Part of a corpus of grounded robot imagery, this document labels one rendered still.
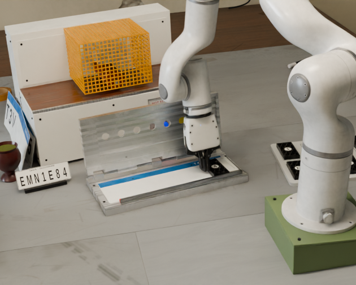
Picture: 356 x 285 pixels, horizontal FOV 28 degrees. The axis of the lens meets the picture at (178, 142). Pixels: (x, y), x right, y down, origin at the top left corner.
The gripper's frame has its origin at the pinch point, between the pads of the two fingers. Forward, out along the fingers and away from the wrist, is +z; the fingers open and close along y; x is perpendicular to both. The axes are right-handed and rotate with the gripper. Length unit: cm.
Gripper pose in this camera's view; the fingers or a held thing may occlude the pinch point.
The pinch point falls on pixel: (204, 164)
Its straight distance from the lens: 211.7
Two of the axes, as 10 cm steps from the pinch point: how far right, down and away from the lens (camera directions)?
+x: -3.6, -1.9, 9.2
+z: 1.3, 9.6, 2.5
